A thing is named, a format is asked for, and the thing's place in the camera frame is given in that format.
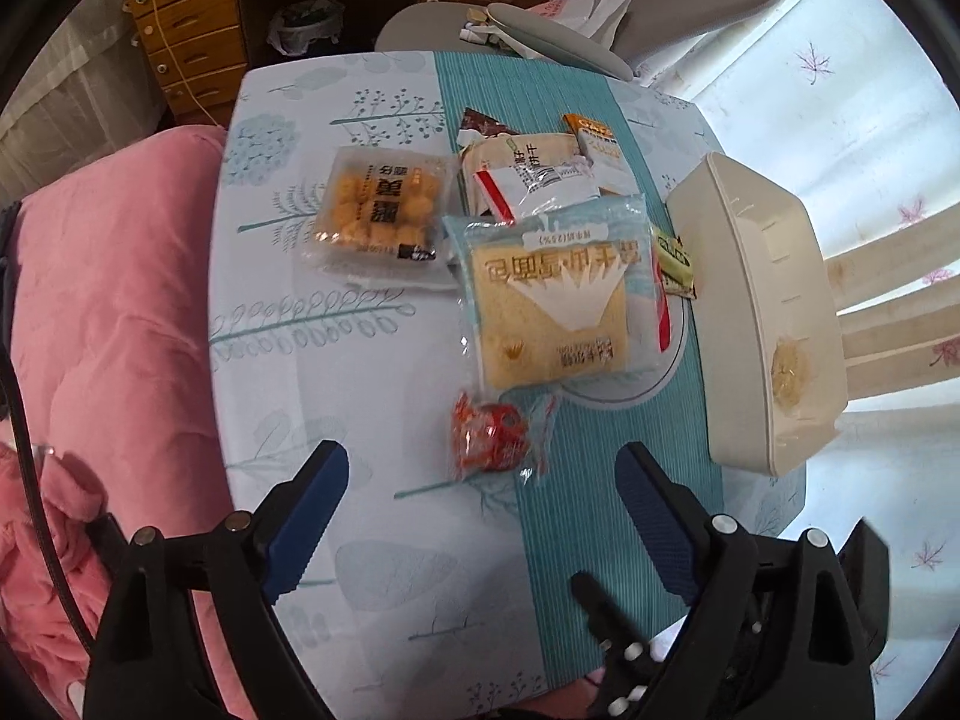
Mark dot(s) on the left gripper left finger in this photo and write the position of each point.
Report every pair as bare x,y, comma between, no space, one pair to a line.
149,658

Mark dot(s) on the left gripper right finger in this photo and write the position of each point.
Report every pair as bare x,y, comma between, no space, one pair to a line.
773,628

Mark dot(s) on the cream plastic storage bin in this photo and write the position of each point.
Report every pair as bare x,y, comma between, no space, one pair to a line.
768,334

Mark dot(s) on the red candy wrapper pack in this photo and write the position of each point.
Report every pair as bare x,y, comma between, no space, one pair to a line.
493,438

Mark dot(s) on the green yellow snack bar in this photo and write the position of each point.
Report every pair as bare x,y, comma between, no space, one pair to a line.
675,266

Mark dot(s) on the toast bread snack pack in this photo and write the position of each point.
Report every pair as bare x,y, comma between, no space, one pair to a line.
567,294

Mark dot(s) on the yellow puff balls snack pack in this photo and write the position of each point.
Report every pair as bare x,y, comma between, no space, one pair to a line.
380,219

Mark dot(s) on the orange white oats bar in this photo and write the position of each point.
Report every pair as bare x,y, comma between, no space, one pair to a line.
600,147

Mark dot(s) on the beige bread slice pack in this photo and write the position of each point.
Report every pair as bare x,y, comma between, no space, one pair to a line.
509,150

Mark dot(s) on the brown chocolate snack pack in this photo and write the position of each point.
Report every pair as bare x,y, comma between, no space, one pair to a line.
474,126

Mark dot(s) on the white red snack pouch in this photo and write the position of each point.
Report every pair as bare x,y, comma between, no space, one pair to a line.
516,192

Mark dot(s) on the pink quilt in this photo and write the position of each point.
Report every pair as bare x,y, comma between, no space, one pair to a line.
110,346

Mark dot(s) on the teal white tablecloth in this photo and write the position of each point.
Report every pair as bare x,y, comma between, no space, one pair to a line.
430,597

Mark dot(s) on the white floral curtain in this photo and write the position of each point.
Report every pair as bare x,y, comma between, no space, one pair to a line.
834,101

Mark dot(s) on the white paper bag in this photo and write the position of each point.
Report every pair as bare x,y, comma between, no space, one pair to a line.
596,19

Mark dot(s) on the grey office chair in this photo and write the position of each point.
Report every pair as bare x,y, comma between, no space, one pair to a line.
648,26

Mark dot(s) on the black trash bin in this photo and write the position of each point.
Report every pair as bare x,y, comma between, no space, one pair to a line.
300,27

